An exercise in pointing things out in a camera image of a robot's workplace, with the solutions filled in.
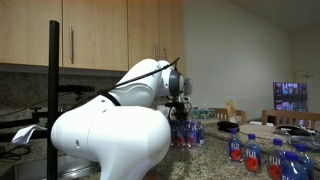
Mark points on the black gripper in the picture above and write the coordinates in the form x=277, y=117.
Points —
x=177, y=110

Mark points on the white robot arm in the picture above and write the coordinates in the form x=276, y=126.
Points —
x=118, y=128

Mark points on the shrink-wrapped Fiji bottle pack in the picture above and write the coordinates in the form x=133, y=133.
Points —
x=187, y=134

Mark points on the Fiji bottle far left row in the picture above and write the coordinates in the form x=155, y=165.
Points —
x=235, y=147

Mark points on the fiji bottle in row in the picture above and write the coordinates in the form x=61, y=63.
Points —
x=252, y=155
x=276, y=155
x=305, y=160

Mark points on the tissue box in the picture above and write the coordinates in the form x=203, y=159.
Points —
x=204, y=114

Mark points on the wooden chair near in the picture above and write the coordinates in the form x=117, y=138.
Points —
x=229, y=114

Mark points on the wooden chair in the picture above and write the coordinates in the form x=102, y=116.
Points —
x=285, y=117
x=229, y=114

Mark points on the black glasses case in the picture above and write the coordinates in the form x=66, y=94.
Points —
x=227, y=126

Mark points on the wooden chair far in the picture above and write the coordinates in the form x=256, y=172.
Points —
x=285, y=117

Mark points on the wooden upper cabinets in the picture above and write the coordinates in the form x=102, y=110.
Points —
x=94, y=34

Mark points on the television screen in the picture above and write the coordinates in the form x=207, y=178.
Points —
x=290, y=96

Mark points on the white paper tag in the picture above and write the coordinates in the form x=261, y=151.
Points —
x=24, y=135

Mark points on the black camera stand pole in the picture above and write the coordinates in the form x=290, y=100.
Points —
x=53, y=80

